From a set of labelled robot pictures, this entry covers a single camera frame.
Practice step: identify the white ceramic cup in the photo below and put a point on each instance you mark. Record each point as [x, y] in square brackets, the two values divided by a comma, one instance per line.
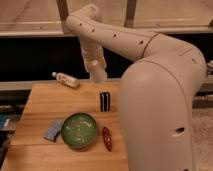
[97, 73]

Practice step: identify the red chili pepper toy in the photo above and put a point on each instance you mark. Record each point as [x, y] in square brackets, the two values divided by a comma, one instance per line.
[107, 138]

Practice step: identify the right window frame post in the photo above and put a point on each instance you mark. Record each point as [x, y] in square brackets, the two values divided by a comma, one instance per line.
[130, 13]

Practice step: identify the black white striped eraser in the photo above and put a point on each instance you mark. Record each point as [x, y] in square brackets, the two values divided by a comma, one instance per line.
[105, 99]

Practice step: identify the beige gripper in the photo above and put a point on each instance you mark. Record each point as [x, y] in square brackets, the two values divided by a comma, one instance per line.
[92, 52]

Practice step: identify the clear plastic bottle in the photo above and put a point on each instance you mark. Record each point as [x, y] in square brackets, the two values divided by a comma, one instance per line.
[65, 79]

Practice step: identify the blue sponge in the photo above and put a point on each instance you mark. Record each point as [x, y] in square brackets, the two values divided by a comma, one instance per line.
[53, 130]

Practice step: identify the window frame post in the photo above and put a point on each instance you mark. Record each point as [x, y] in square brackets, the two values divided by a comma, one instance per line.
[130, 13]
[63, 13]

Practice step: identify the left window frame post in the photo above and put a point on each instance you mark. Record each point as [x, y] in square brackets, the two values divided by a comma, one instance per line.
[63, 13]

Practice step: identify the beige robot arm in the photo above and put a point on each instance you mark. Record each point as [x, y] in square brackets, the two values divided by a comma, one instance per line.
[155, 94]

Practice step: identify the green bowl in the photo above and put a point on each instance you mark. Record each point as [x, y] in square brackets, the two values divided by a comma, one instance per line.
[79, 130]

